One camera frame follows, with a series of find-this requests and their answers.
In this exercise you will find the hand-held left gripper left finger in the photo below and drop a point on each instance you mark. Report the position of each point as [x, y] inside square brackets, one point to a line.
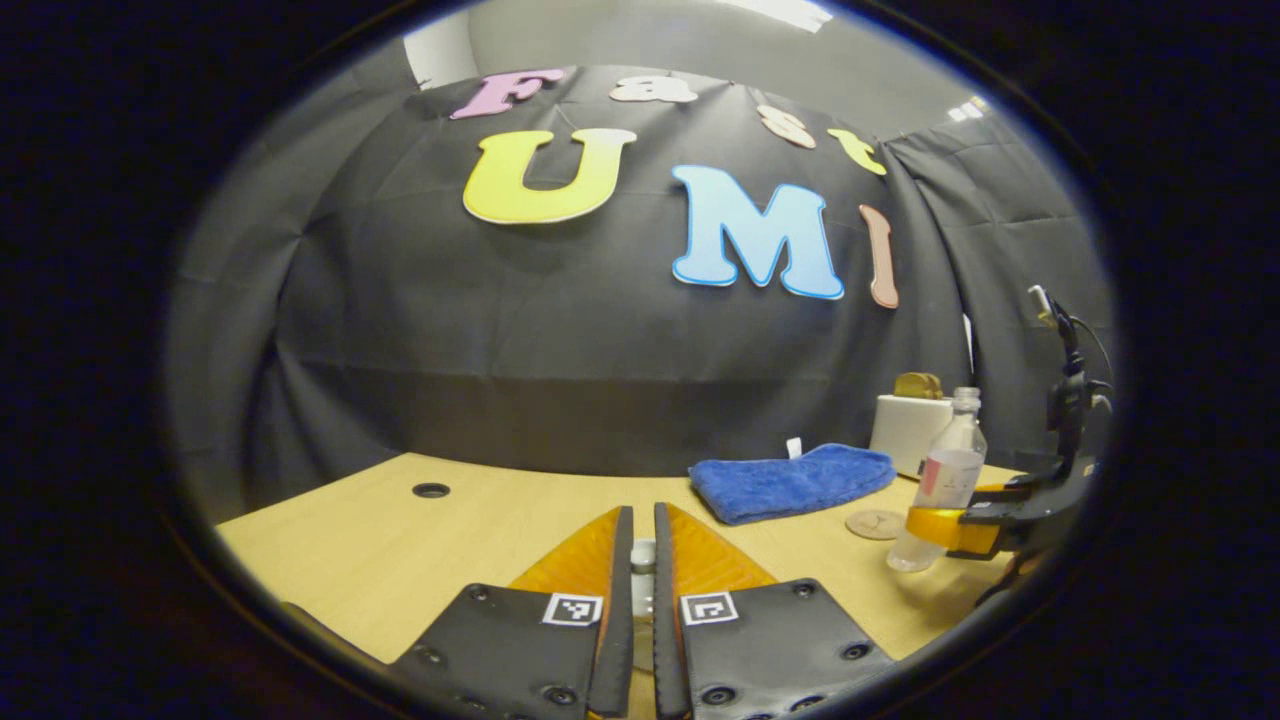
[500, 640]

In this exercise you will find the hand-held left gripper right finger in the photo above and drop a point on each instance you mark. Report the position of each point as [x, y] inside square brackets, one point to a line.
[780, 640]

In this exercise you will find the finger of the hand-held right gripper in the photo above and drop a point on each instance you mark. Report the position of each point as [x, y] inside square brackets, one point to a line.
[1030, 480]
[1000, 515]

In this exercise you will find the clear plastic water bottle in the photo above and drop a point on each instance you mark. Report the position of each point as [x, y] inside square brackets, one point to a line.
[945, 480]

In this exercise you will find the round wooden coaster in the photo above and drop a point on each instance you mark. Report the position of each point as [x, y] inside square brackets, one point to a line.
[872, 524]

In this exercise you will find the white blue teacup lid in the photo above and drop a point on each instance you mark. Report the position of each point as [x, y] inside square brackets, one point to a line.
[643, 557]

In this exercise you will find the white toaster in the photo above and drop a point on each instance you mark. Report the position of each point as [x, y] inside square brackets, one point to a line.
[905, 435]

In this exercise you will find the blue folded towel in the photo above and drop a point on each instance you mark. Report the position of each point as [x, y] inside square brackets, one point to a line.
[790, 485]

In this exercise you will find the black backdrop cloth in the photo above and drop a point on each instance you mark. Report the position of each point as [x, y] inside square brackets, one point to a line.
[500, 350]

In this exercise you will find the small ceiling light panel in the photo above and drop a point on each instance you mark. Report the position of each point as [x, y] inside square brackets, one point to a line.
[968, 108]

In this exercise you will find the ceiling light strip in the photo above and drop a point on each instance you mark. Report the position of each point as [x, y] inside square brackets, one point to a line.
[785, 12]

